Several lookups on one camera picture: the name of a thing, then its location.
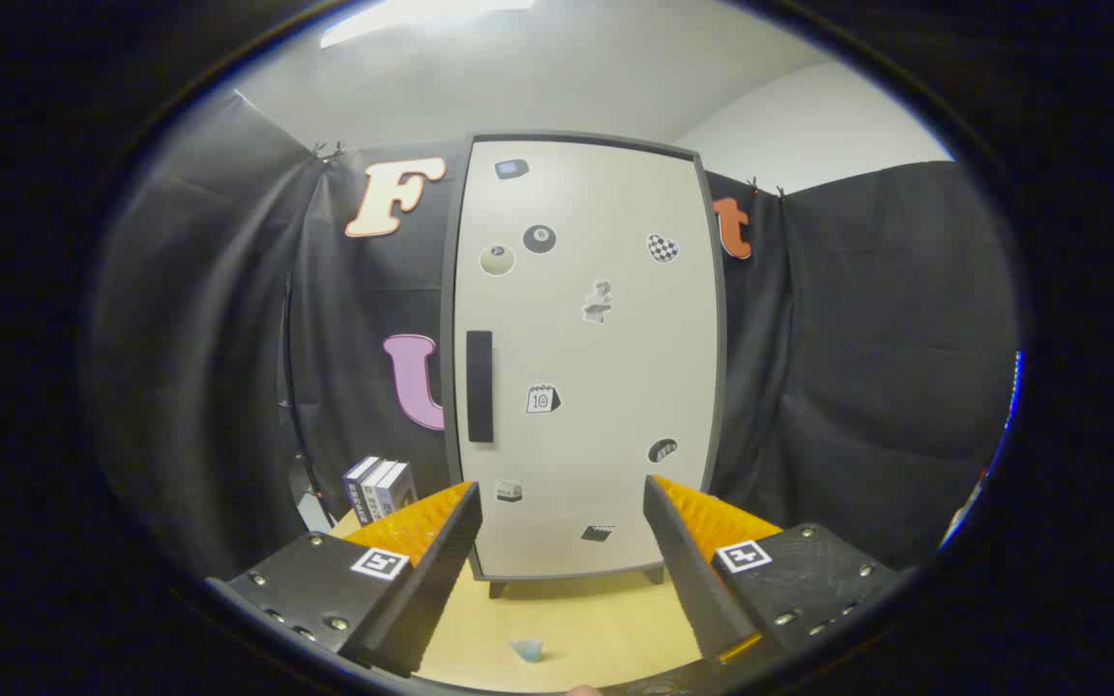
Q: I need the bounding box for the black backdrop cloth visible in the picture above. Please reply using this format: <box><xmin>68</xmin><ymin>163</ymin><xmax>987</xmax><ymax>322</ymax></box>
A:
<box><xmin>93</xmin><ymin>87</ymin><xmax>1020</xmax><ymax>581</ymax></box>

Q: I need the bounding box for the grey cabinet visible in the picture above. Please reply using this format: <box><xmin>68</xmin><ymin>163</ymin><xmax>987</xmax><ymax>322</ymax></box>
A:
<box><xmin>439</xmin><ymin>130</ymin><xmax>727</xmax><ymax>600</ymax></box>

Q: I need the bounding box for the white cabinet door black handle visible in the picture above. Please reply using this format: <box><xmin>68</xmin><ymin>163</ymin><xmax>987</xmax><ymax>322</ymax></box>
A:
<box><xmin>454</xmin><ymin>140</ymin><xmax>720</xmax><ymax>581</ymax></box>

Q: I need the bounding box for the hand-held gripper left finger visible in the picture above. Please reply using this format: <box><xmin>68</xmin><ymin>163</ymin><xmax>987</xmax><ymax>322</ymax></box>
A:
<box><xmin>204</xmin><ymin>480</ymin><xmax>484</xmax><ymax>678</ymax></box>

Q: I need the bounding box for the black cable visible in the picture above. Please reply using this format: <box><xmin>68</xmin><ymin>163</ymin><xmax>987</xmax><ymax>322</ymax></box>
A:
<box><xmin>278</xmin><ymin>271</ymin><xmax>337</xmax><ymax>528</ymax></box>

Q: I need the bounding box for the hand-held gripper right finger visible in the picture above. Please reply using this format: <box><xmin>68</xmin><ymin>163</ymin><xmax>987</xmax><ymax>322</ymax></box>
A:
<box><xmin>643</xmin><ymin>474</ymin><xmax>906</xmax><ymax>663</ymax></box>

